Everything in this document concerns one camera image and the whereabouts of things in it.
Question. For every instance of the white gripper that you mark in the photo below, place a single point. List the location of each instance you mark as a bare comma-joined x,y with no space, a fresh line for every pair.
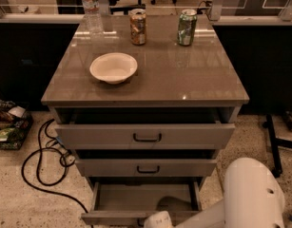
159,220

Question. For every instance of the grey bottom drawer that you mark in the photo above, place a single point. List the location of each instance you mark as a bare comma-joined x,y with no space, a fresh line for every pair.
129,202

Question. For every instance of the grey drawer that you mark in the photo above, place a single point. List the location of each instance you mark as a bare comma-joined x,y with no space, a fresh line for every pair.
145,128
144,163
129,202

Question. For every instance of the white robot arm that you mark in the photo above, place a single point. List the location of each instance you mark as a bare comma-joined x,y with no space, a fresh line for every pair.
252,199

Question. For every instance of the grey middle drawer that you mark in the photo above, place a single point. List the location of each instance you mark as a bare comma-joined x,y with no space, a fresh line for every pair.
144,163

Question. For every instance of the grey top drawer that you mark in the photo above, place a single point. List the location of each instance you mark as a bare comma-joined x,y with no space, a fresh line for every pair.
145,128

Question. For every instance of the grey drawer cabinet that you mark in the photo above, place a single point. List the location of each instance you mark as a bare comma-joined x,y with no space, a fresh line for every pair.
168,75

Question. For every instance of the black wheeled stand base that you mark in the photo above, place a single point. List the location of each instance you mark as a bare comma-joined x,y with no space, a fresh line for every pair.
275,144

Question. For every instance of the white paper bowl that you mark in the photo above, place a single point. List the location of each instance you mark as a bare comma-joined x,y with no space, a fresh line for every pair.
113,68

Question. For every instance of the box of snack bags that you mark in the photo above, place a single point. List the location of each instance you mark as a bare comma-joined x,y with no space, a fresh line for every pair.
15,123

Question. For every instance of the green soda can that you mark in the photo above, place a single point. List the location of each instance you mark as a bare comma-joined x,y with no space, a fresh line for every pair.
186,27

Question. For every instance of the orange soda can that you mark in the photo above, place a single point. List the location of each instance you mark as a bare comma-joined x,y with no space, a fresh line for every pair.
137,19

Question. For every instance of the clear plastic water bottle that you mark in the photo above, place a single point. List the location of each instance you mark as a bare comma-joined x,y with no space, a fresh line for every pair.
93,16

